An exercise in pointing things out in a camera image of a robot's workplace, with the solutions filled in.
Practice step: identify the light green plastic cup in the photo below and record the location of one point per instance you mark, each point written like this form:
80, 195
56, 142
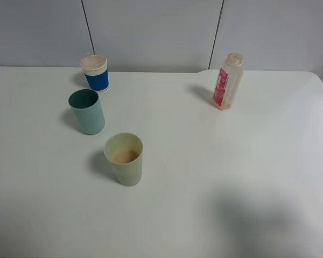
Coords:
124, 151

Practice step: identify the teal plastic cup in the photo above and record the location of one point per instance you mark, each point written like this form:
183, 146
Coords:
86, 106

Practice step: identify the blue paper cup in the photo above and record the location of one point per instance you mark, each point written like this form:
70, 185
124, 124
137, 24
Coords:
95, 69

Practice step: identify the pink label drink bottle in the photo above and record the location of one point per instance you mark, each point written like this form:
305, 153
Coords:
228, 81

